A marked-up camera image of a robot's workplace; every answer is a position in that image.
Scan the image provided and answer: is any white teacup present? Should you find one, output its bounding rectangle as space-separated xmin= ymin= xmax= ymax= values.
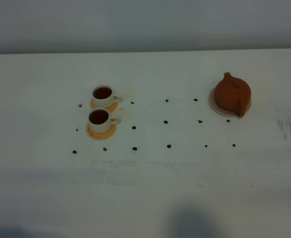
xmin=88 ymin=108 xmax=121 ymax=133
xmin=92 ymin=85 xmax=122 ymax=108

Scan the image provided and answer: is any front white teacup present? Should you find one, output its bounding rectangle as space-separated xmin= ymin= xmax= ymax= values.
xmin=88 ymin=108 xmax=121 ymax=133

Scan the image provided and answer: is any cream teapot coaster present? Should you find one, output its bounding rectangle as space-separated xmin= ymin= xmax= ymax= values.
xmin=208 ymin=88 xmax=251 ymax=118

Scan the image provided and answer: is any brown clay teapot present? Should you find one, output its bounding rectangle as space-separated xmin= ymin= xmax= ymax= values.
xmin=214 ymin=72 xmax=251 ymax=118

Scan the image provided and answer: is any rear white teacup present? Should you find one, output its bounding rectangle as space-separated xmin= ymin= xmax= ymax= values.
xmin=92 ymin=85 xmax=122 ymax=108

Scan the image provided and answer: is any rear orange coaster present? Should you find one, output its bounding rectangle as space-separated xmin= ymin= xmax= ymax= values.
xmin=90 ymin=98 xmax=118 ymax=113

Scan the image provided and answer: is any front orange coaster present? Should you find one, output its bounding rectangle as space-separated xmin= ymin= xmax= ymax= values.
xmin=86 ymin=123 xmax=117 ymax=140

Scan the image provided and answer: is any orange coaster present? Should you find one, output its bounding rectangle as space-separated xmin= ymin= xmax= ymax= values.
xmin=86 ymin=123 xmax=117 ymax=140
xmin=90 ymin=98 xmax=118 ymax=113

